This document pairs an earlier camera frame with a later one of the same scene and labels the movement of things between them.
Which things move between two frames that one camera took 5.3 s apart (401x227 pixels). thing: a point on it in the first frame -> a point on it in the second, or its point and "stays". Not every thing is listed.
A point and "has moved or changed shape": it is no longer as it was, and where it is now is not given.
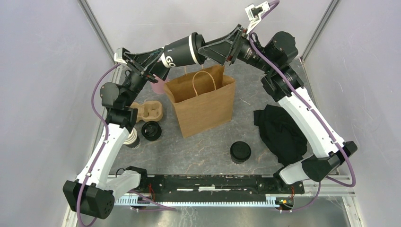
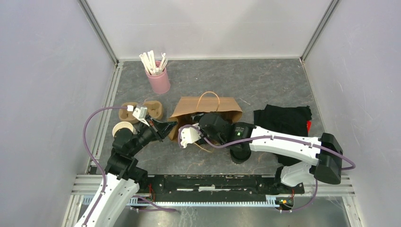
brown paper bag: x=204 y=99 has moved or changed shape
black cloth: x=283 y=137 stays
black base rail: x=175 y=187 stays
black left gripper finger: x=143 y=60 -> x=164 y=128
